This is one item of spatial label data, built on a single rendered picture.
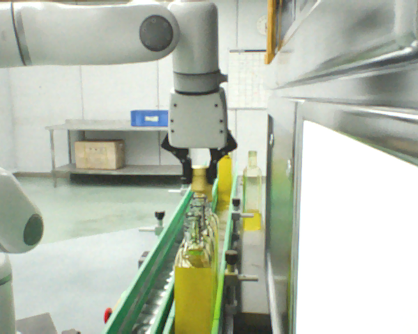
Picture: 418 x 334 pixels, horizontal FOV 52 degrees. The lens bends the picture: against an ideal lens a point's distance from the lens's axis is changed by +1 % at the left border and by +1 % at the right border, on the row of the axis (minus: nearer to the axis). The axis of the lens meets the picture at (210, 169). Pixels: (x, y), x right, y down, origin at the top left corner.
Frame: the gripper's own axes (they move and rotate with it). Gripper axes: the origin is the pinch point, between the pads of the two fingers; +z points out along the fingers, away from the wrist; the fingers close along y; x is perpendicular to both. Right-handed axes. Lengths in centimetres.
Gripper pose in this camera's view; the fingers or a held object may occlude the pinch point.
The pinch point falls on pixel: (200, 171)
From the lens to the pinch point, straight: 75.7
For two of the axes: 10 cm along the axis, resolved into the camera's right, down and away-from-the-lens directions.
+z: 0.3, 9.1, 4.2
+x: -1.0, 4.2, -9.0
